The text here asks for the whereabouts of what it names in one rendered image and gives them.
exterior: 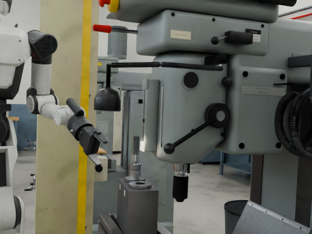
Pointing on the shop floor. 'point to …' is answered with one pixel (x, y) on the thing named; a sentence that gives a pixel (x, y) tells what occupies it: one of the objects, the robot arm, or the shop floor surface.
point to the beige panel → (77, 5)
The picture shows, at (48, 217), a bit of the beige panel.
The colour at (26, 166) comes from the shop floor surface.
